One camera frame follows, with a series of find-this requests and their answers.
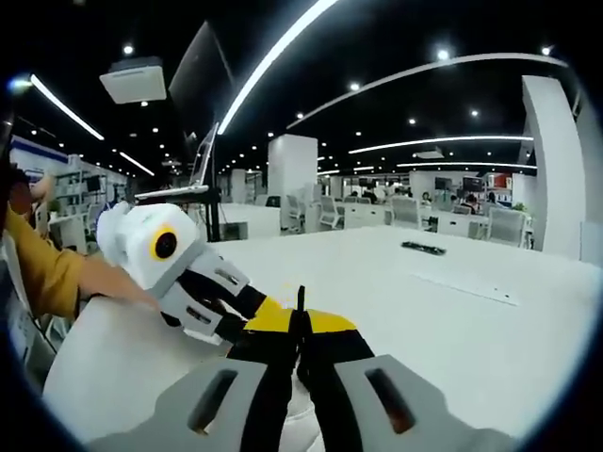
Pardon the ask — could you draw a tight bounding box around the white desk cover plate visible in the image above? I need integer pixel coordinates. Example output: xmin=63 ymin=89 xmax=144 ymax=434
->
xmin=409 ymin=270 xmax=519 ymax=307

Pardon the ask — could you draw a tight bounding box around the large black screen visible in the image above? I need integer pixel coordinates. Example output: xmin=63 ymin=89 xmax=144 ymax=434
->
xmin=168 ymin=21 xmax=236 ymax=142

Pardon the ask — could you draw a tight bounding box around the white ceiling air conditioner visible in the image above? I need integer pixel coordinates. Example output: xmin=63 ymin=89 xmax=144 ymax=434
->
xmin=98 ymin=55 xmax=169 ymax=104

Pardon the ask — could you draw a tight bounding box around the curved ceiling light strip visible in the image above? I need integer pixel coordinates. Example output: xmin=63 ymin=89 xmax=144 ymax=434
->
xmin=216 ymin=0 xmax=340 ymax=136

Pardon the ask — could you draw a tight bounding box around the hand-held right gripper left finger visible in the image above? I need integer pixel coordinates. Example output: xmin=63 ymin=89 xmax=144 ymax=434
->
xmin=89 ymin=308 xmax=303 ymax=452

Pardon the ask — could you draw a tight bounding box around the silver laptop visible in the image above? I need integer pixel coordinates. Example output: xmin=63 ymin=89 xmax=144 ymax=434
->
xmin=134 ymin=121 xmax=221 ymax=202

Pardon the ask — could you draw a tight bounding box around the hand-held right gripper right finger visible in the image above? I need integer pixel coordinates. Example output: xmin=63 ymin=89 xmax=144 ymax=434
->
xmin=299 ymin=308 xmax=515 ymax=452

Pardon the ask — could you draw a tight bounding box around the white square pillar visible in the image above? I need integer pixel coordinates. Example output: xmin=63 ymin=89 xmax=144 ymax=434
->
xmin=267 ymin=134 xmax=319 ymax=200
xmin=520 ymin=74 xmax=588 ymax=261

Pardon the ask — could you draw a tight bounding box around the white desktop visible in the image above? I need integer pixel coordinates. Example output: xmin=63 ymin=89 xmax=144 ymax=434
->
xmin=41 ymin=224 xmax=599 ymax=452

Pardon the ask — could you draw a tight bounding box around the person's own head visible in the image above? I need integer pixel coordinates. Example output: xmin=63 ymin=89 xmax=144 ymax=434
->
xmin=3 ymin=167 xmax=33 ymax=216

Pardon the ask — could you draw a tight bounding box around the row of white office chairs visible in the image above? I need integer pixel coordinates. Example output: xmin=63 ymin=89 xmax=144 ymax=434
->
xmin=282 ymin=193 xmax=531 ymax=250

